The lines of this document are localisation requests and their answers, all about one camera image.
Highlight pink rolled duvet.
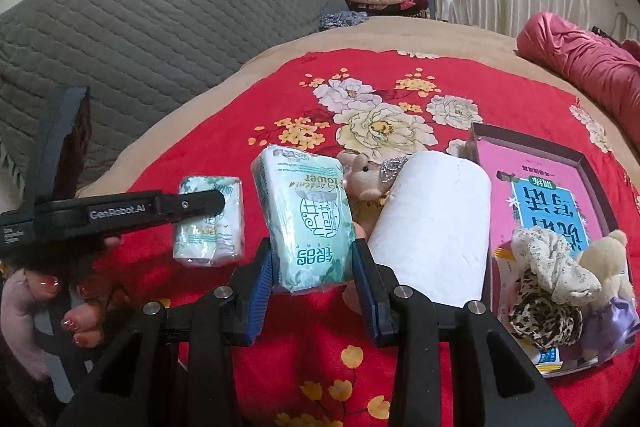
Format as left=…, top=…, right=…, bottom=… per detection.
left=516, top=12, right=639, bottom=147

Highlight beige teddy with purple bow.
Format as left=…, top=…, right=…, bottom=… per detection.
left=579, top=230, right=639, bottom=364

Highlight small green tissue pack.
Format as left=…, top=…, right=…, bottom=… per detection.
left=172, top=176, right=244, bottom=268

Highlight white floral scrunchie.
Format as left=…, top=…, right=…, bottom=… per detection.
left=511, top=227, right=602, bottom=307

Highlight blue patterned cloth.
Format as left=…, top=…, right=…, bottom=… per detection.
left=319, top=11, right=368, bottom=31

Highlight green flower tissue pack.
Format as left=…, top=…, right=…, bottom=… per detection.
left=252, top=145, right=356, bottom=294

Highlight left hand painted nails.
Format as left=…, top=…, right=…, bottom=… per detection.
left=1, top=268, right=130, bottom=381

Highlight dark tray with pink book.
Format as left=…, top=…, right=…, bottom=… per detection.
left=469, top=124, right=620, bottom=377

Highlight white toilet paper roll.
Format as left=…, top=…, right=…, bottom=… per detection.
left=368, top=152, right=491, bottom=308

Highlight grey quilted headboard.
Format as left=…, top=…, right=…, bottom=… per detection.
left=1, top=0, right=345, bottom=182

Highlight green bag roll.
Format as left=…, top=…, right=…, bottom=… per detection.
left=343, top=222, right=367, bottom=315

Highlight leopard print scrunchie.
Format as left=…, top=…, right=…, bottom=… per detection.
left=508, top=277, right=582, bottom=350

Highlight beige bed cover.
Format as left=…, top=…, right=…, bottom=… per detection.
left=77, top=17, right=639, bottom=197

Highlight red floral blanket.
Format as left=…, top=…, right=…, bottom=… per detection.
left=79, top=48, right=640, bottom=427

